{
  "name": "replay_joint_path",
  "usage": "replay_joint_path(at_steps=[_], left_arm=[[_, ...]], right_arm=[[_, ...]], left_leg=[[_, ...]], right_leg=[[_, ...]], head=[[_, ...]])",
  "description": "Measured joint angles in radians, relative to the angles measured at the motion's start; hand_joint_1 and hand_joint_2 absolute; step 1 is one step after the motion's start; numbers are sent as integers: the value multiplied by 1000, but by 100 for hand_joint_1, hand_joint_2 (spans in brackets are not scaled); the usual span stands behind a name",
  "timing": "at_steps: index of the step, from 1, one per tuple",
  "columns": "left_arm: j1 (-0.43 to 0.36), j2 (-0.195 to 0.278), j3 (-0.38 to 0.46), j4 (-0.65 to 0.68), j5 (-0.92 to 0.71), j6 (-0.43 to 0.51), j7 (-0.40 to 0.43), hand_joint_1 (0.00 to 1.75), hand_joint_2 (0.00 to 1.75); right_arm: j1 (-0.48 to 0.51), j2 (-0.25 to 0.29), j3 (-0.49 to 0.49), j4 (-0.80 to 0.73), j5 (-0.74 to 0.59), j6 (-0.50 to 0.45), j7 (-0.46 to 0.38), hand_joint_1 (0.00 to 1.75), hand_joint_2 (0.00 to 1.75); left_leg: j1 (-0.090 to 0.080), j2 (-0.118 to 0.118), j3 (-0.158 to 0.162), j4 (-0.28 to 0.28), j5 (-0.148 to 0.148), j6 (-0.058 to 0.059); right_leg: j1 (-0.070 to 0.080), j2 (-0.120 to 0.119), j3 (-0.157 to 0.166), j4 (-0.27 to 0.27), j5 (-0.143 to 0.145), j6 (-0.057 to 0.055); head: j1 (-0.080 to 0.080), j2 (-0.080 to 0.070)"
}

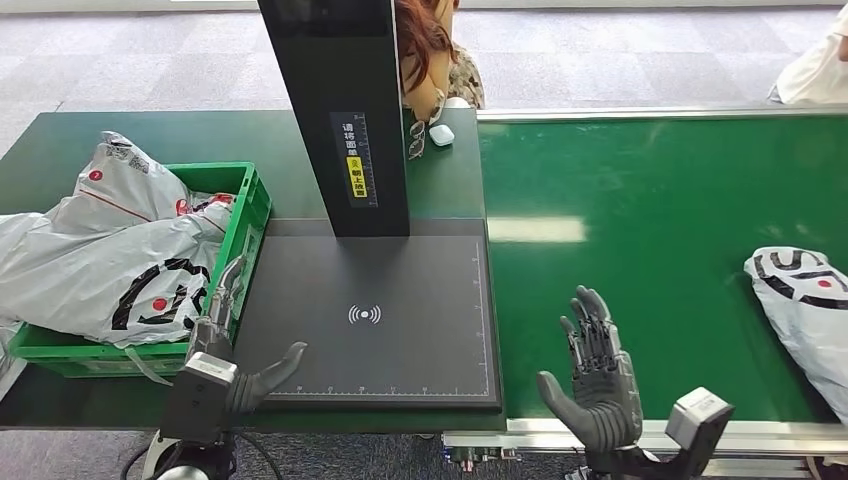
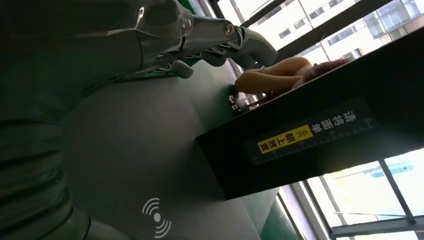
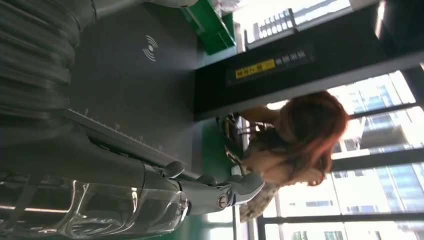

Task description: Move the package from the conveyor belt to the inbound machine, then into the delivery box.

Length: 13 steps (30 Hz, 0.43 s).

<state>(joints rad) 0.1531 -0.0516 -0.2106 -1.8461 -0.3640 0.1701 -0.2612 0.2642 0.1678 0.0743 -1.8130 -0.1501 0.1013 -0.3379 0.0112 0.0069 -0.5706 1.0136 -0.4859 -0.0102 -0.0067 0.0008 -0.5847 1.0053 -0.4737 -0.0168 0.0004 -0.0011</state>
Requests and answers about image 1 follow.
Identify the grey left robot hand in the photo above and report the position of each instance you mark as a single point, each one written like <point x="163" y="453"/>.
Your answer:
<point x="255" y="384"/>

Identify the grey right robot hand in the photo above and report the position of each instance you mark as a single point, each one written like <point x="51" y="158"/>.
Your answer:
<point x="603" y="404"/>

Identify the white poly mailer package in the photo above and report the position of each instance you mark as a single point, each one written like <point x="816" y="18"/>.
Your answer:
<point x="808" y="311"/>
<point x="132" y="258"/>

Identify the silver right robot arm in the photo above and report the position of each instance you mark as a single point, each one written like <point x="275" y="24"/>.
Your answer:
<point x="629" y="466"/>

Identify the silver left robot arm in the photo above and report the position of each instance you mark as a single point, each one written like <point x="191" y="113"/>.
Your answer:
<point x="192" y="460"/>

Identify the black inbound scanner machine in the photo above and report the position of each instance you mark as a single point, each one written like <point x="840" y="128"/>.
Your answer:
<point x="371" y="285"/>

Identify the green conveyor belt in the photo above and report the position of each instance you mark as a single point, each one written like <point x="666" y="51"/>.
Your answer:
<point x="662" y="252"/>

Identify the yellow and black machine label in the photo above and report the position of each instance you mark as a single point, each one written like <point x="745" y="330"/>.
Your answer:
<point x="356" y="175"/>

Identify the green plastic crate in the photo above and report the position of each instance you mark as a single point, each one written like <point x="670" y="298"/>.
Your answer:
<point x="248" y="205"/>

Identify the dark green table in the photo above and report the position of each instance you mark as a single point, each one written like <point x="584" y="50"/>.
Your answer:
<point x="199" y="136"/>

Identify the eyeglasses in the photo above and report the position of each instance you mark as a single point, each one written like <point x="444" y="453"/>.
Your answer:
<point x="416" y="139"/>

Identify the white earbuds case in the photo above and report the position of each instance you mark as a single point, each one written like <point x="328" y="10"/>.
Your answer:
<point x="441" y="135"/>

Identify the white rounded item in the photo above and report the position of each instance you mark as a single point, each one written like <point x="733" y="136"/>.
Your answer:
<point x="457" y="102"/>

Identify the person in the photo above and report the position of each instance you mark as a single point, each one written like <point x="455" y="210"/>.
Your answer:
<point x="815" y="73"/>
<point x="424" y="53"/>

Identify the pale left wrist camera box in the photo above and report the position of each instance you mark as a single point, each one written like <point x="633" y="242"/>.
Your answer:
<point x="199" y="397"/>

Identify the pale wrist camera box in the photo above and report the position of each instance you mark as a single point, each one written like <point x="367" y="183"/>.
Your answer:
<point x="699" y="420"/>
<point x="199" y="397"/>

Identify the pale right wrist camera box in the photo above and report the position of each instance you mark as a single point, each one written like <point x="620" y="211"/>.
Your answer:
<point x="699" y="420"/>

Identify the metal conveyor bracket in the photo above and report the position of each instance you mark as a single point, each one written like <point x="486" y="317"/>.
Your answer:
<point x="480" y="457"/>

